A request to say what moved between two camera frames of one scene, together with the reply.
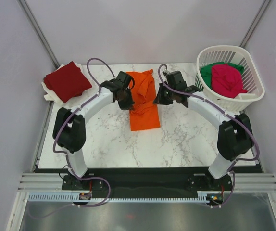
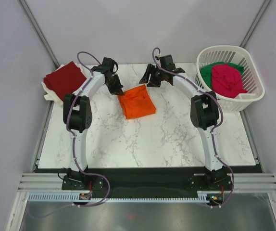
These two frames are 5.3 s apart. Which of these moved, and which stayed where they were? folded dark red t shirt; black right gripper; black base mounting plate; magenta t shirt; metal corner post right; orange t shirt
Moved: orange t shirt; black right gripper
Stayed: black base mounting plate; metal corner post right; folded dark red t shirt; magenta t shirt
